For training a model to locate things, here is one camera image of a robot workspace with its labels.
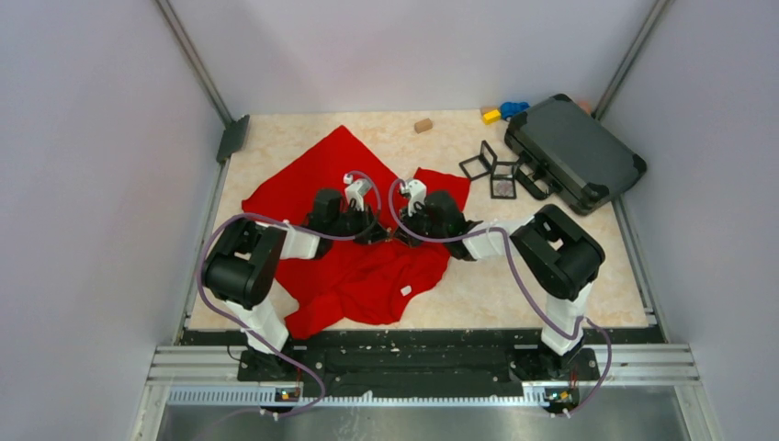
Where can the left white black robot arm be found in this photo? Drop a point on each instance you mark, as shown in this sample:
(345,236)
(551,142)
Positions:
(241,267)

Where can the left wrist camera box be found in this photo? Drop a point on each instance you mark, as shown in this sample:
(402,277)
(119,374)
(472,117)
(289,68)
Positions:
(355,191)

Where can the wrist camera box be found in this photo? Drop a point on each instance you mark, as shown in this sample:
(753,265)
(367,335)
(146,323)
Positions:
(415,191)
(355,191)

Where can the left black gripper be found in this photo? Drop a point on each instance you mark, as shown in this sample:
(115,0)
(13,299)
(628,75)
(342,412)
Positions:
(371,231)

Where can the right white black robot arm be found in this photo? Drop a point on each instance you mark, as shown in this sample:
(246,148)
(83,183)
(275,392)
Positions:
(553,260)

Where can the brown wooden block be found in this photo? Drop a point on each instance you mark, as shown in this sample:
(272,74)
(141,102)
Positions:
(423,125)

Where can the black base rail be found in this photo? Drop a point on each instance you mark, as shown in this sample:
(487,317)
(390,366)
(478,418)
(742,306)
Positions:
(421,364)

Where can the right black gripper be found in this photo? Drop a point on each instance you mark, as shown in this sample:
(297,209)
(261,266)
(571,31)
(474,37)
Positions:
(409,241)

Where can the dark grey carrying case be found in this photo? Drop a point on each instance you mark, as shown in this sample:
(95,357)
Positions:
(563,150)

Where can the black corner bracket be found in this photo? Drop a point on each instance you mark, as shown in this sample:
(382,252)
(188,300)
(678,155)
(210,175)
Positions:
(233,138)

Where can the red t-shirt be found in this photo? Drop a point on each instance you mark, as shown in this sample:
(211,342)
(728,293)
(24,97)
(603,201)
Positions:
(361,283)

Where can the open black brooch box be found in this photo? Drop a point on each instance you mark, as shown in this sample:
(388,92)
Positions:
(481,165)

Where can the yellow toy block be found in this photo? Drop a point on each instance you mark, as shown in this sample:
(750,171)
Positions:
(491,116)

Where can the round glitter brooch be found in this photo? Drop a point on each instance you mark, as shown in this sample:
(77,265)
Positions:
(503,189)

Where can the tan toy block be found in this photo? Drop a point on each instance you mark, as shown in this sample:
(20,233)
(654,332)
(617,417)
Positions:
(487,109)

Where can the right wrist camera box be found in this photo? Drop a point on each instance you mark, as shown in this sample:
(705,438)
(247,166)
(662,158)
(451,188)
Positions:
(415,191)

